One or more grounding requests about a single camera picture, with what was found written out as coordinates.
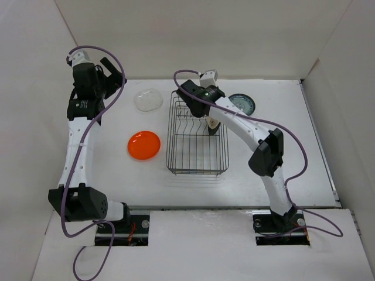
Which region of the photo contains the cream and black plate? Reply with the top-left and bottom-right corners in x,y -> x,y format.
206,116 -> 220,129

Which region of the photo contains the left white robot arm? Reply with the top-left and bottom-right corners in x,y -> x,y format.
48,56 -> 131,232

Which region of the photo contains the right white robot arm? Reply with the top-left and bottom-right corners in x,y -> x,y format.
177,80 -> 292,231

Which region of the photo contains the clear glass plate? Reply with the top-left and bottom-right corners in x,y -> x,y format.
134,88 -> 163,112

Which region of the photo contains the blue patterned ceramic plate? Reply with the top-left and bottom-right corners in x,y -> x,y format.
229,93 -> 255,116

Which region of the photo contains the orange plate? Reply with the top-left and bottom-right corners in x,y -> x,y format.
127,131 -> 161,161

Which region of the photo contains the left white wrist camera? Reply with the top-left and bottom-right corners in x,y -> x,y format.
67,49 -> 91,67

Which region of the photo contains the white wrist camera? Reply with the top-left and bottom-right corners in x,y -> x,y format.
199,70 -> 218,88
67,49 -> 91,67

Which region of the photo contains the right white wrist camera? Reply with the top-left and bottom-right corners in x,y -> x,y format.
199,70 -> 218,88

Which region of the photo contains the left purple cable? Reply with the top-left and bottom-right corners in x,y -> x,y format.
60,45 -> 127,280

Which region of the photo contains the purple cable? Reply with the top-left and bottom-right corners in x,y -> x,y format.
173,69 -> 343,238
60,45 -> 127,280

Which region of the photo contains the grey wire dish rack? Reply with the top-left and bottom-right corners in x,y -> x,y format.
166,92 -> 229,176

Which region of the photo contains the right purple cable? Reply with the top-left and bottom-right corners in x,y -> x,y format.
173,69 -> 343,238

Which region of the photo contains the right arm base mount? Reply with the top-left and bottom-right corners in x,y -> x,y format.
253,212 -> 310,246

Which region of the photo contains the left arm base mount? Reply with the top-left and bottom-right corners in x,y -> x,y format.
94,210 -> 151,247

